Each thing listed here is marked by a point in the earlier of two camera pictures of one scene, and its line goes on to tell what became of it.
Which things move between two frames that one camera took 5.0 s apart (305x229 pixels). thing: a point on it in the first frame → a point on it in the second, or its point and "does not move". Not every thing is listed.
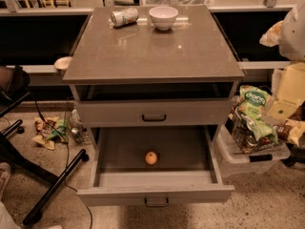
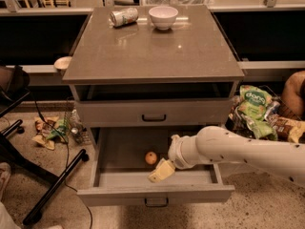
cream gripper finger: (272, 37) → (182, 153)
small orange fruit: (151, 157) does not move
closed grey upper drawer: (153, 113) does not move
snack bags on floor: (50, 129) does not move
